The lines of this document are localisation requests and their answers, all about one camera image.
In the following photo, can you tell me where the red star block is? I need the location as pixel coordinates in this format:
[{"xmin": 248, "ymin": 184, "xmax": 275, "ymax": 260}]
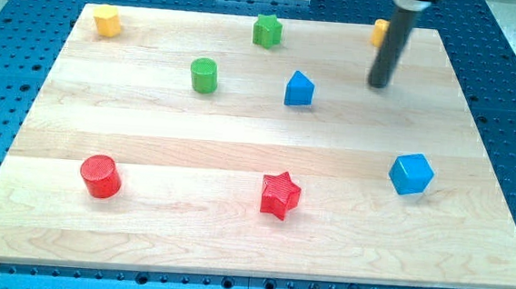
[{"xmin": 260, "ymin": 172, "xmax": 302, "ymax": 221}]

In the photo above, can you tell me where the yellow hexagon block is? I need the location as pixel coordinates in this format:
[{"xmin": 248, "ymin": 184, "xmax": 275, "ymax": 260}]
[{"xmin": 93, "ymin": 5, "xmax": 122, "ymax": 37}]

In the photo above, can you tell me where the green cylinder block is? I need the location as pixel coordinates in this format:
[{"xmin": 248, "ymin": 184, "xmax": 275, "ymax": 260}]
[{"xmin": 190, "ymin": 57, "xmax": 218, "ymax": 94}]

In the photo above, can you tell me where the blue triangle block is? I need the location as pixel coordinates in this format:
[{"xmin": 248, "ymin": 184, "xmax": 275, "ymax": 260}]
[{"xmin": 283, "ymin": 71, "xmax": 315, "ymax": 106}]

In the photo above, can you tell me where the light wooden board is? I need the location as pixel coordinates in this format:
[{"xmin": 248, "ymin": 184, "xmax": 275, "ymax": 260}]
[{"xmin": 0, "ymin": 5, "xmax": 516, "ymax": 289}]

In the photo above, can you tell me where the red cylinder block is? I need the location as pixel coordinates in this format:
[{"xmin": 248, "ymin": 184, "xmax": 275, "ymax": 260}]
[{"xmin": 79, "ymin": 154, "xmax": 122, "ymax": 199}]

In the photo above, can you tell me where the blue cube block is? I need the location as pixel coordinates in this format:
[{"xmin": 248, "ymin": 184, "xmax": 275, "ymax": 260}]
[{"xmin": 388, "ymin": 154, "xmax": 434, "ymax": 194}]

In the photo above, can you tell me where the yellow block behind stick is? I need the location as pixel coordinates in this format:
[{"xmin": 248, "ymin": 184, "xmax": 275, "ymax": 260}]
[{"xmin": 370, "ymin": 18, "xmax": 390, "ymax": 48}]

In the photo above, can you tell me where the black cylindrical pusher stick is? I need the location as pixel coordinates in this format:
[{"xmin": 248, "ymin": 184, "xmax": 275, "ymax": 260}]
[{"xmin": 367, "ymin": 6, "xmax": 421, "ymax": 88}]

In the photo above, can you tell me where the green star block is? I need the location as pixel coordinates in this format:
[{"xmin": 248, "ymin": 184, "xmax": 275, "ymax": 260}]
[{"xmin": 252, "ymin": 15, "xmax": 283, "ymax": 49}]

